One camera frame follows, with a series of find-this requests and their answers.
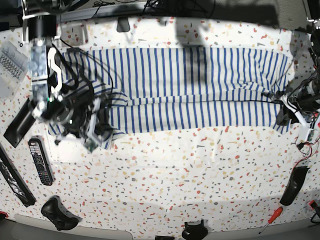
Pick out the blue white striped t-shirt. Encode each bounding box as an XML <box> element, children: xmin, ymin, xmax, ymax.
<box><xmin>63</xmin><ymin>47</ymin><xmax>290</xmax><ymax>149</ymax></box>

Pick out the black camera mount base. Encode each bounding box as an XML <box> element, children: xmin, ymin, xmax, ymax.
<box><xmin>181</xmin><ymin>219</ymin><xmax>209</xmax><ymax>240</ymax></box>

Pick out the black angled tube part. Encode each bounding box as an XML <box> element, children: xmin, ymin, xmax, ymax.
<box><xmin>3</xmin><ymin>98</ymin><xmax>36</xmax><ymax>148</ymax></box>

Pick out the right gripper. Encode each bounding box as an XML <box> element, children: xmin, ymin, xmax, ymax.
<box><xmin>29</xmin><ymin>87</ymin><xmax>109</xmax><ymax>153</ymax></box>

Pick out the long black bar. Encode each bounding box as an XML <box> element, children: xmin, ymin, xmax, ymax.
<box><xmin>0</xmin><ymin>146</ymin><xmax>36</xmax><ymax>208</ymax></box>

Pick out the black TV remote control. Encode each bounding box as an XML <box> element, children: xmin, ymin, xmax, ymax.
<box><xmin>28</xmin><ymin>137</ymin><xmax>54</xmax><ymax>186</ymax></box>

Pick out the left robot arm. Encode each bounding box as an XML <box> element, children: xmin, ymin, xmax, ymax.
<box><xmin>272</xmin><ymin>0</ymin><xmax>320</xmax><ymax>142</ymax></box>

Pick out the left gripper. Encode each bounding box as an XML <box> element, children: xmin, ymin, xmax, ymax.
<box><xmin>273</xmin><ymin>82</ymin><xmax>320</xmax><ymax>142</ymax></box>

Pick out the black game controller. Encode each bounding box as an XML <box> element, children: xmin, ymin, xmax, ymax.
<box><xmin>41</xmin><ymin>197</ymin><xmax>79</xmax><ymax>231</ymax></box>

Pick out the grey table clamp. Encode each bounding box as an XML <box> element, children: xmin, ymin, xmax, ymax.
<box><xmin>116</xmin><ymin>16</ymin><xmax>131</xmax><ymax>33</ymax></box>

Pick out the red handled screwdriver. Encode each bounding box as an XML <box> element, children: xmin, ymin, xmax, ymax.
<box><xmin>258</xmin><ymin>206</ymin><xmax>284</xmax><ymax>235</ymax></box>

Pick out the black curved plastic shell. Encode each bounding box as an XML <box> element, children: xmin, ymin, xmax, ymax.
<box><xmin>280</xmin><ymin>166</ymin><xmax>310</xmax><ymax>206</ymax></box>

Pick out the red and black wire bundle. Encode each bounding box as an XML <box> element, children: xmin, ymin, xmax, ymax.
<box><xmin>290</xmin><ymin>119</ymin><xmax>320</xmax><ymax>173</ymax></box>

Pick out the clear plastic screw box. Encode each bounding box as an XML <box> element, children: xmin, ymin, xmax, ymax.
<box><xmin>0</xmin><ymin>41</ymin><xmax>28</xmax><ymax>102</ymax></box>

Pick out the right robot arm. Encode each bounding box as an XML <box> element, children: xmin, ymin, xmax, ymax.
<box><xmin>21</xmin><ymin>0</ymin><xmax>103</xmax><ymax>152</ymax></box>

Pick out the small red black connector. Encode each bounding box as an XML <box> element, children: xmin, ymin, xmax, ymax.
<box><xmin>309</xmin><ymin>200</ymin><xmax>318</xmax><ymax>209</ymax></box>

